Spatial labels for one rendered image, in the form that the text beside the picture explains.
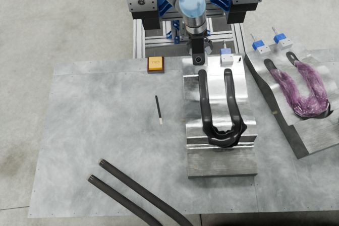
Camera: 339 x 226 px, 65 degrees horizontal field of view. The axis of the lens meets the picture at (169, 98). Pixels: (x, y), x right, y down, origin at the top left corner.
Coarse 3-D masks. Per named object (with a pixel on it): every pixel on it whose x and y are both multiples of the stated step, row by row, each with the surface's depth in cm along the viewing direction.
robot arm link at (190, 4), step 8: (184, 0) 78; (192, 0) 77; (200, 0) 77; (176, 8) 84; (184, 8) 78; (192, 8) 77; (200, 8) 78; (184, 16) 83; (192, 16) 80; (200, 16) 82; (192, 24) 85; (200, 24) 86
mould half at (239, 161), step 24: (192, 72) 114; (216, 72) 113; (240, 72) 112; (192, 96) 110; (216, 96) 109; (240, 96) 108; (192, 120) 101; (216, 120) 100; (192, 144) 103; (240, 144) 102; (192, 168) 100; (216, 168) 100; (240, 168) 99
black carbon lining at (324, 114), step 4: (288, 52) 119; (292, 52) 119; (288, 56) 119; (292, 56) 118; (264, 60) 118; (268, 60) 118; (292, 60) 118; (296, 60) 117; (264, 64) 117; (268, 64) 118; (272, 64) 117; (292, 64) 116; (268, 68) 117; (272, 68) 117; (276, 68) 116; (328, 108) 106; (324, 112) 105; (328, 112) 105; (300, 116) 105; (316, 116) 105; (320, 116) 105; (324, 116) 105; (328, 116) 100
